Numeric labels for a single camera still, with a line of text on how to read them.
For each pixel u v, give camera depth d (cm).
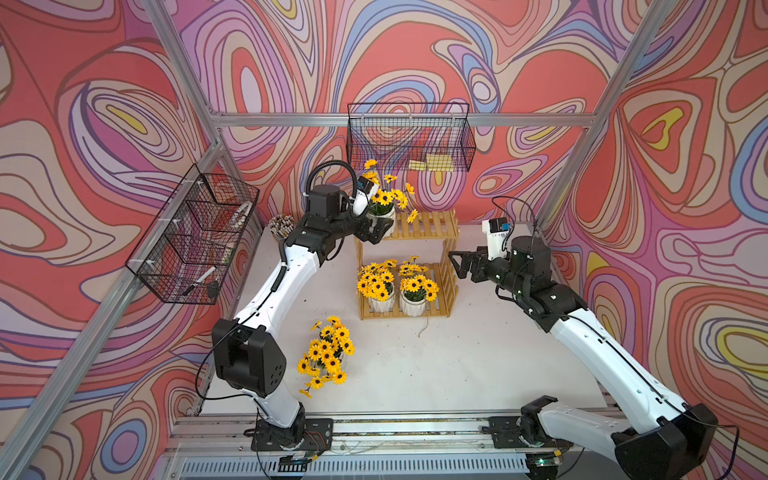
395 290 90
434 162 87
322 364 72
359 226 69
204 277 74
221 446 72
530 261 52
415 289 80
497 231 62
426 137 94
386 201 71
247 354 44
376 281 82
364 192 66
